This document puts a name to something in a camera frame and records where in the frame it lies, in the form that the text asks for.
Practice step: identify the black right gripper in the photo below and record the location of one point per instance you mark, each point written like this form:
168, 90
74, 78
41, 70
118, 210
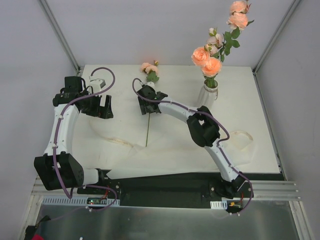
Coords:
145, 107

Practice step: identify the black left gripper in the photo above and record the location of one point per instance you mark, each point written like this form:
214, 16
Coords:
100, 106

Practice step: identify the pink flower stem back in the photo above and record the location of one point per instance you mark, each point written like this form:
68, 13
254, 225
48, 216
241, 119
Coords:
151, 71

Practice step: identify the pink flower stem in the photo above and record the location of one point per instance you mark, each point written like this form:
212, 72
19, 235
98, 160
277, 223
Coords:
214, 42
151, 71
210, 66
237, 21

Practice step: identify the white wrapping paper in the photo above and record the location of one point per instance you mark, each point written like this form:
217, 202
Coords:
176, 154

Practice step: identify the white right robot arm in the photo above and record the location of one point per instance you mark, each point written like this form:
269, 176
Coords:
204, 130

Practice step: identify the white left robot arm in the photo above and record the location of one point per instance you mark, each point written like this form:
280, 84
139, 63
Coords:
57, 168

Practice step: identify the white ribbed ceramic vase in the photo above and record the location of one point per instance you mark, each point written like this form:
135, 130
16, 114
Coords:
207, 96

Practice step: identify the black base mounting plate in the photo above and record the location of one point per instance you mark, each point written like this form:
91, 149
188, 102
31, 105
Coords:
184, 190

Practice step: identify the black clamp bottom left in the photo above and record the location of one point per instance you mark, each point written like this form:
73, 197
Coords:
30, 231

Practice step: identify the red cloth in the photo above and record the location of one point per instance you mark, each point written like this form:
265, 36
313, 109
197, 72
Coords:
37, 237

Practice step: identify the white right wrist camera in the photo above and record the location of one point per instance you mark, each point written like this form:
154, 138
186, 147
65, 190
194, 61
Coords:
151, 84

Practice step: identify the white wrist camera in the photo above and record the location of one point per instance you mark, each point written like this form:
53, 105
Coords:
151, 84
96, 84

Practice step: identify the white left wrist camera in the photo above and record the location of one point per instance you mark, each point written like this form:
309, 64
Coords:
96, 84

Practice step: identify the left aluminium frame post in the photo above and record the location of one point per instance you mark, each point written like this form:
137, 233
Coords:
59, 34

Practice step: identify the aluminium frame post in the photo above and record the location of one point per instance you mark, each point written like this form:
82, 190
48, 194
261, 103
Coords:
281, 26
59, 34

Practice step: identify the white slotted cable duct left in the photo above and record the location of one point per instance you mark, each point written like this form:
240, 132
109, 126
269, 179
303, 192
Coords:
79, 201

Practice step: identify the white slotted cable duct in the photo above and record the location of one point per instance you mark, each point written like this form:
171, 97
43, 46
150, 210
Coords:
219, 205
79, 201

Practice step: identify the white slotted cable duct right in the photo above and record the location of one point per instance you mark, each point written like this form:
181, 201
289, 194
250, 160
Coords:
219, 205

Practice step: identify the aluminium front rail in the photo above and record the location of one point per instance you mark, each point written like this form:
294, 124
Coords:
265, 190

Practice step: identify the right aluminium frame post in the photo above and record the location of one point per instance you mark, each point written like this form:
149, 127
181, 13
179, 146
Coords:
281, 26

